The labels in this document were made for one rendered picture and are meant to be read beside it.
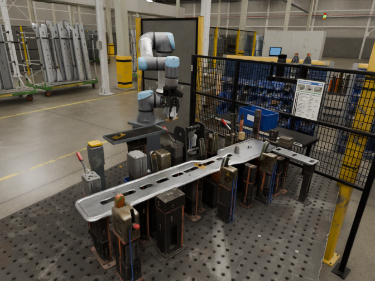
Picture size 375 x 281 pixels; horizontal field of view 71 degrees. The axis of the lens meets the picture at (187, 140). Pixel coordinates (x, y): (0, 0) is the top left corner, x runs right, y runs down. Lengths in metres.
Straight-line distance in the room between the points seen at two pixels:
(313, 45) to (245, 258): 7.37
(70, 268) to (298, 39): 7.88
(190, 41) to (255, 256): 3.24
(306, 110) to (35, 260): 1.99
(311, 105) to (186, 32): 2.45
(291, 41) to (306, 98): 6.31
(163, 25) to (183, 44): 0.47
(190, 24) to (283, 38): 4.82
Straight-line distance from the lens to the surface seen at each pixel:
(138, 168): 1.46
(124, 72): 9.40
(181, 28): 4.19
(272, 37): 8.62
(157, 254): 1.43
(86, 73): 9.72
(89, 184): 1.37
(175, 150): 1.62
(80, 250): 1.53
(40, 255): 1.57
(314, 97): 2.21
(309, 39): 8.38
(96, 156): 1.53
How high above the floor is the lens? 1.71
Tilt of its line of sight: 21 degrees down
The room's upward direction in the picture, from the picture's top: 2 degrees clockwise
